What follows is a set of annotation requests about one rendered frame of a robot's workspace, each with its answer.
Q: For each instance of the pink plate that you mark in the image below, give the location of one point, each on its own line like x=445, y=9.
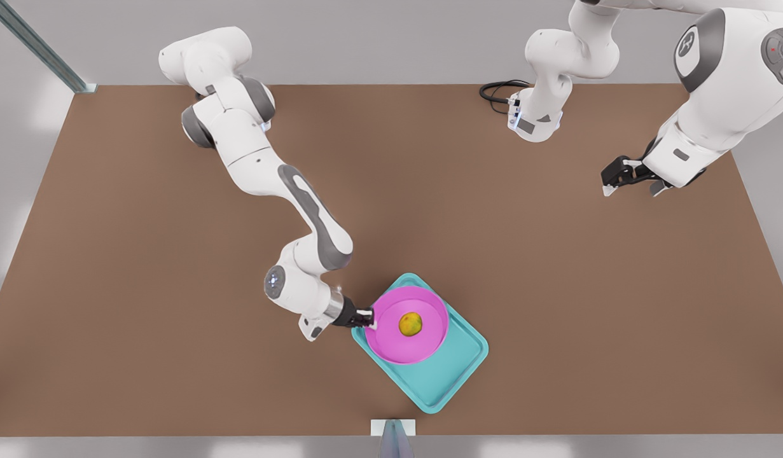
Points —
x=391, y=337

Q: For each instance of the orange fruit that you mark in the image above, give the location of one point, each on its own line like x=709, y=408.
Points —
x=410, y=324

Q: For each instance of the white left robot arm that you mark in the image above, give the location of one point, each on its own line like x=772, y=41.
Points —
x=715, y=83

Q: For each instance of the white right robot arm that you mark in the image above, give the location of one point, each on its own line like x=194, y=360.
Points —
x=238, y=137

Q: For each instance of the teal tray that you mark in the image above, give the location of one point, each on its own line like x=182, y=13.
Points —
x=451, y=375

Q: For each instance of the silver frame post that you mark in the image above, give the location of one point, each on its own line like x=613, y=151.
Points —
x=393, y=436
x=38, y=48

